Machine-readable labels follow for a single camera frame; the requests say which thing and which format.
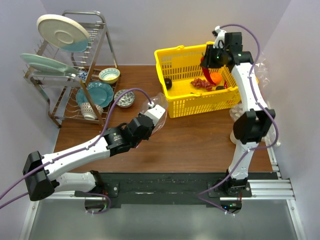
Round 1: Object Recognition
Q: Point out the red chili pepper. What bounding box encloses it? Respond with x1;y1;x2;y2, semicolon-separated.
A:
200;54;216;86

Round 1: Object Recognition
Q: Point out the clear zip top bag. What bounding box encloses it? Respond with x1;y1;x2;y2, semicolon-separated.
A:
137;92;168;140

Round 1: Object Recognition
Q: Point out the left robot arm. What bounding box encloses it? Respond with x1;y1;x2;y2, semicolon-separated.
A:
22;112;159;201

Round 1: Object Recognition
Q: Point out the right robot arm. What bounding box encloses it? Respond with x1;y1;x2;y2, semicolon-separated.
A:
201;27;276;197

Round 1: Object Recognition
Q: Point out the clear plastic bag pile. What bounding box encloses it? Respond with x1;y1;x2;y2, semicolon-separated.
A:
254;52;276;145

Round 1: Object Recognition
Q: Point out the polka dot plastic bag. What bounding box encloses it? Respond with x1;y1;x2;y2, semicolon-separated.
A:
229;103;244;122

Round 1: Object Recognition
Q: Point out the orange fruit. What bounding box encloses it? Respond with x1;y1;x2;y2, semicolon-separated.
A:
210;72;223;85

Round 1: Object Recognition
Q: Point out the red grape bunch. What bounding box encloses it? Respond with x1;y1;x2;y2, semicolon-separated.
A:
190;78;214;92

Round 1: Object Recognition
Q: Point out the yellow plastic basket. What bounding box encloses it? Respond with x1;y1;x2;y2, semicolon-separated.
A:
154;44;241;119

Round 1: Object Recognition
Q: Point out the cream ceramic mug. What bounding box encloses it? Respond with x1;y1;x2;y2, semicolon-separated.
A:
229;131;237;145

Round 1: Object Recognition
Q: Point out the dark floral bowl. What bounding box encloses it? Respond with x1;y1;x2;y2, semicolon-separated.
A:
113;89;135;108

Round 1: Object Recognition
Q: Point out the teal patterned bowl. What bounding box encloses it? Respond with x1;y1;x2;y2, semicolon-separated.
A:
98;67;121;85

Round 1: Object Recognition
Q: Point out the teal scalloped plate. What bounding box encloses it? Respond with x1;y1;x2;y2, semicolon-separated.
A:
75;81;114;108

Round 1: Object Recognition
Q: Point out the blue patterned small dish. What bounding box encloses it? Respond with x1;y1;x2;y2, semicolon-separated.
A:
78;70;88;82

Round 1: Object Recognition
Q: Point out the patterned cup in rack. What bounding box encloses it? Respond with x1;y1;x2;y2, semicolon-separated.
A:
80;102;98;121

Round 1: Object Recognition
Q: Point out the metal dish rack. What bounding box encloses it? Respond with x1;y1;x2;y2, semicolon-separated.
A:
20;10;121;128

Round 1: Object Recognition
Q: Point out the white and blue plate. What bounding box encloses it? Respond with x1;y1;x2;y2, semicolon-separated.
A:
36;14;91;53

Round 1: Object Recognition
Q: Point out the pale green plate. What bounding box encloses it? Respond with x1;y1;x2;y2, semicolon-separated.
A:
20;53;78;75

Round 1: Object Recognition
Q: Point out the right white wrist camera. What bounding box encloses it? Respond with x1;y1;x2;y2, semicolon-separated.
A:
212;26;226;49

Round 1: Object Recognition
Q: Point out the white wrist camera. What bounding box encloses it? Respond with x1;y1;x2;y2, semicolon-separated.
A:
212;26;226;49
144;104;166;126

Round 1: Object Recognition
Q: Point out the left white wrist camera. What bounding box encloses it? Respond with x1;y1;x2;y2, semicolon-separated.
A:
144;104;166;126

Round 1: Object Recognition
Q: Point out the aluminium rail frame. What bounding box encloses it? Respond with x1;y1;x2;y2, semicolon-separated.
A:
18;174;307;240

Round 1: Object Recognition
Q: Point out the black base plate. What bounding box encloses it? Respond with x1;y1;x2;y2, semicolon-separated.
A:
74;171;280;210

